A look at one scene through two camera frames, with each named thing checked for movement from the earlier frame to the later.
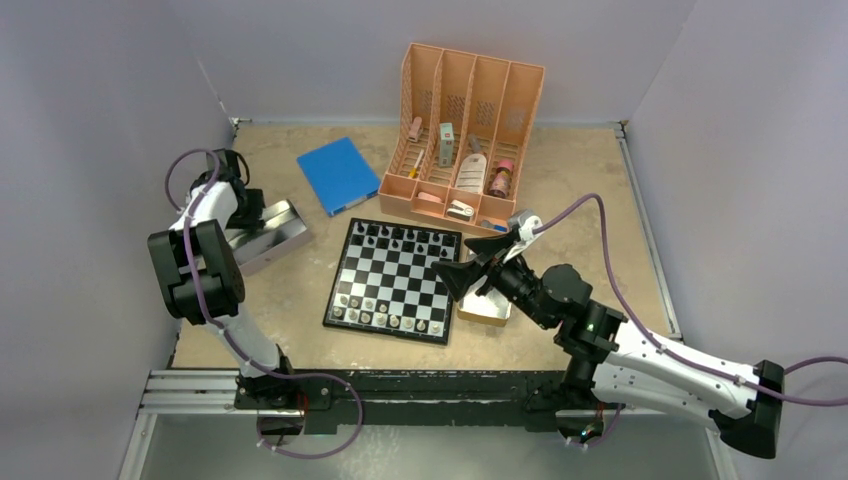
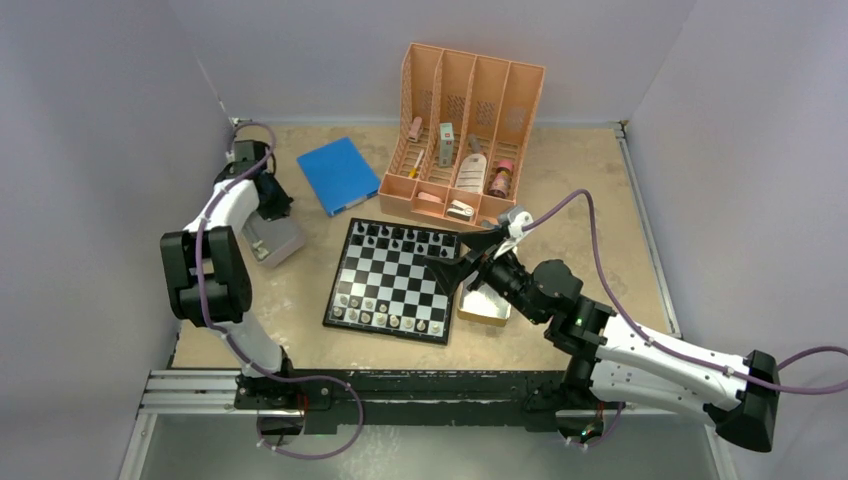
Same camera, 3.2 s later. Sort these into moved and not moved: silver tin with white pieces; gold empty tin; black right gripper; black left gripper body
Moved: black left gripper body
Not moved: silver tin with white pieces; gold empty tin; black right gripper
